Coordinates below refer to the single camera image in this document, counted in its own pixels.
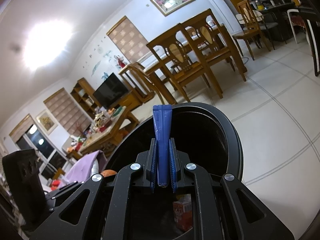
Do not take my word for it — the black round trash bin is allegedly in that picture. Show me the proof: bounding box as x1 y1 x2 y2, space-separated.
108 103 243 239

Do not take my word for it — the red snack box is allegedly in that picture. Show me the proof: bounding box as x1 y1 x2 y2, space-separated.
173 194 193 231

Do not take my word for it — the orange fruit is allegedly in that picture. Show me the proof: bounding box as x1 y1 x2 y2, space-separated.
100 170 117 178

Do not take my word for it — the purple tablecloth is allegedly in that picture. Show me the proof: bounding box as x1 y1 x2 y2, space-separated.
58 150 108 188

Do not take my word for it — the wooden coffee table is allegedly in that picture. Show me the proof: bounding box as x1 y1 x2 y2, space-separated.
79 107 140 156

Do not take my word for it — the small framed yellow picture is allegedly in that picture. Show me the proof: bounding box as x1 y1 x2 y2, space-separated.
36 110 58 135

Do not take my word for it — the wooden TV cabinet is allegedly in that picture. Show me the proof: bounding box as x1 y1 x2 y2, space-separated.
111 92 143 111

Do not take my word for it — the wooden bookshelf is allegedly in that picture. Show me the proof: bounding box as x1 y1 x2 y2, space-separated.
71 77 101 119

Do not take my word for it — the black flat television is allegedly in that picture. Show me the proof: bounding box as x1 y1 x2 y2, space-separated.
93 73 129 109

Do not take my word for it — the wooden chair near television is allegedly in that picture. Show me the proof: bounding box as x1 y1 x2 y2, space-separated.
118 62 165 105

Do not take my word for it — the wooden dining table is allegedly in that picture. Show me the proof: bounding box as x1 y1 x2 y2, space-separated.
143 23 248 106

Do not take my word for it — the wooden dining chair front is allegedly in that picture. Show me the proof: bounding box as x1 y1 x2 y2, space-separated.
146 24 223 102

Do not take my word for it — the wooden dining chair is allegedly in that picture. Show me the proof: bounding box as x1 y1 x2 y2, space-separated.
146 24 223 102
178 9 246 81

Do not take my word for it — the wooden chair far right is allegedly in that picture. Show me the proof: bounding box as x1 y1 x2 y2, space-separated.
232 0 271 61

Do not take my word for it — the white standing air conditioner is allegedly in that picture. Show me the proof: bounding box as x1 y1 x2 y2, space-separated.
208 0 242 35

